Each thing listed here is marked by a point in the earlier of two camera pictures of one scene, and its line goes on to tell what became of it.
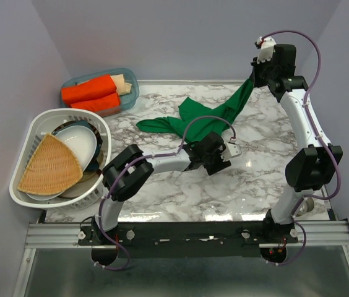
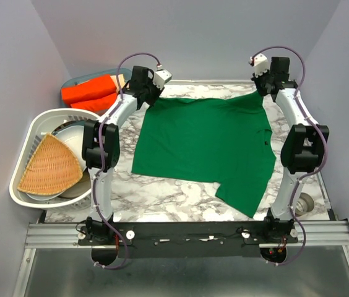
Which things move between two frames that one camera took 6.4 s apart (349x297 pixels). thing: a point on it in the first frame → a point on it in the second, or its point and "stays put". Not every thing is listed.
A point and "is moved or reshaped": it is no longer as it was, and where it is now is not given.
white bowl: (81, 141) stays put
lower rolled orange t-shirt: (111, 103) stays put
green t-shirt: (199, 130) is moved or reshaped
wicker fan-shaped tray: (53, 167) stays put
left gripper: (219, 164) → (157, 92)
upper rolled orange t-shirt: (97, 88) stays put
